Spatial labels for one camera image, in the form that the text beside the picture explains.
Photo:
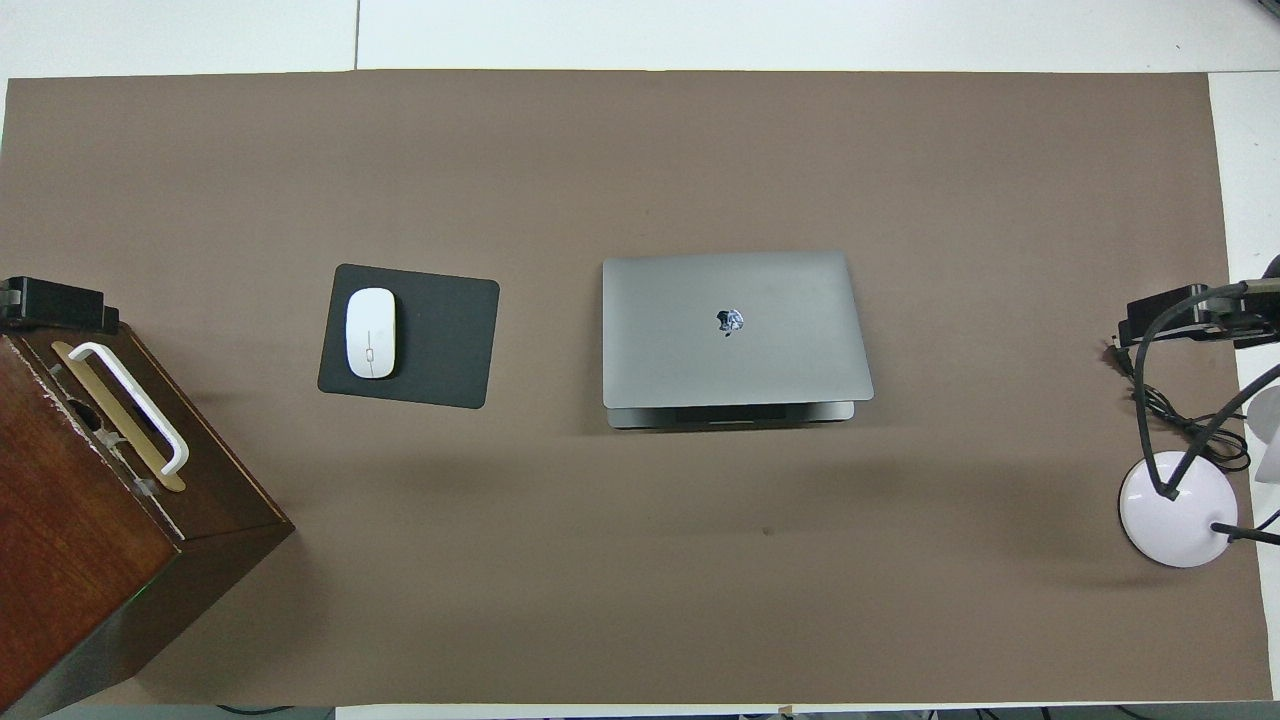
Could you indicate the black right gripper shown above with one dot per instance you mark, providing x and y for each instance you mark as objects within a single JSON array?
[{"x": 1245, "y": 320}]

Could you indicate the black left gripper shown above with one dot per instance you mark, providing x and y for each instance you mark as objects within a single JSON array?
[{"x": 10, "y": 305}]

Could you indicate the grey aluminium laptop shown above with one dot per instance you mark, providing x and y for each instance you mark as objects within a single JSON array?
[{"x": 740, "y": 360}]

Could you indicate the white round lamp base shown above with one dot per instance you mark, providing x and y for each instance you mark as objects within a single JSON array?
[{"x": 1180, "y": 530}]

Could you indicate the dark brown wooden box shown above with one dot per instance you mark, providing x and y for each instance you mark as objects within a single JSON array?
[{"x": 60, "y": 520}]

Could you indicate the black lamp neck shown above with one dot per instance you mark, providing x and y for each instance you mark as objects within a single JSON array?
[{"x": 1245, "y": 534}]

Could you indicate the white computer mouse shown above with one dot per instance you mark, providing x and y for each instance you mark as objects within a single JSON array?
[{"x": 370, "y": 335}]

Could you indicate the black mouse pad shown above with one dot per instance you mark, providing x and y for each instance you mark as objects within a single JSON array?
[{"x": 450, "y": 340}]

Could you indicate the large brown table mat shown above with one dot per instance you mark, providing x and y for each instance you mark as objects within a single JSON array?
[{"x": 640, "y": 160}]

